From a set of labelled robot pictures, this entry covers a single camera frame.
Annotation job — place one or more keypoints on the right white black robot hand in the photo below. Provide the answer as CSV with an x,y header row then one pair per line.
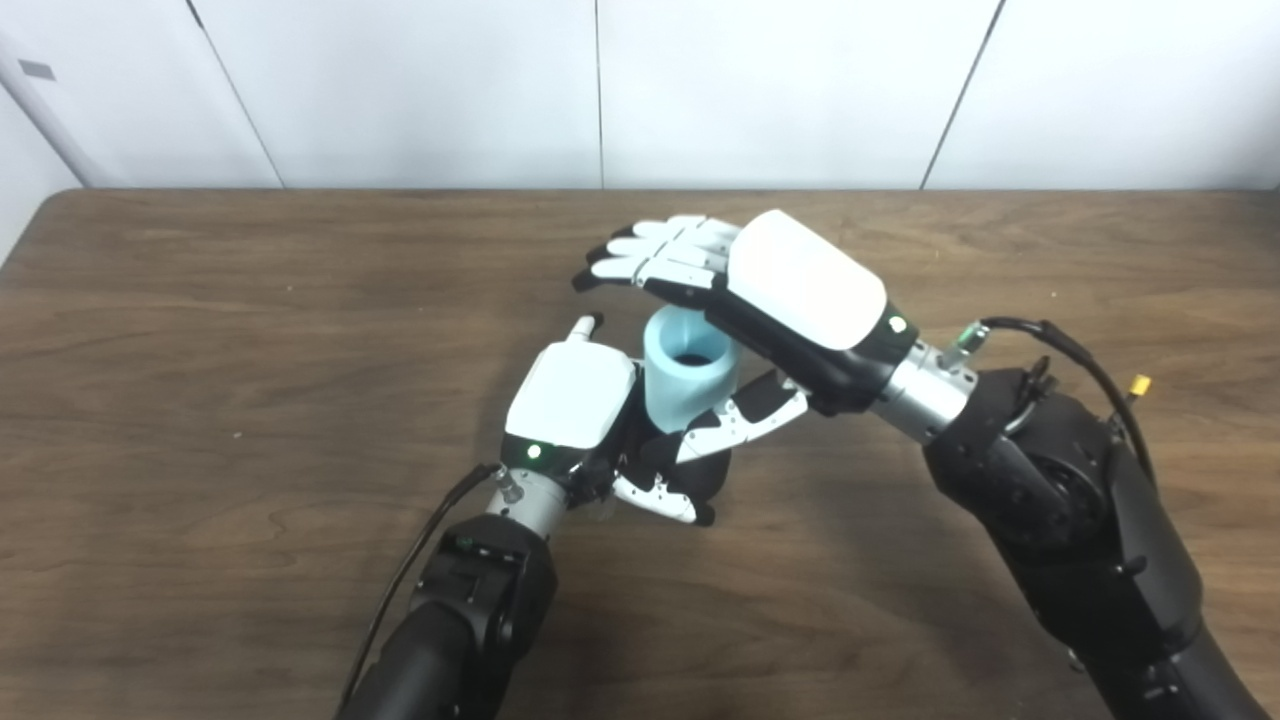
x,y
800,280

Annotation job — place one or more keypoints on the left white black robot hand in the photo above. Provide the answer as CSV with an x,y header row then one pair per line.
x,y
570,395

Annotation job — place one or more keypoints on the light blue cylinder cup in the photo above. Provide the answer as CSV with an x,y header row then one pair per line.
x,y
680,395

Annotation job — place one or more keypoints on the black flared nozzle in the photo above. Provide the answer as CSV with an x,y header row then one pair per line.
x,y
702,477

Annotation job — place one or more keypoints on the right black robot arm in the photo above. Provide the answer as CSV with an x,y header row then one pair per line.
x,y
1070,510

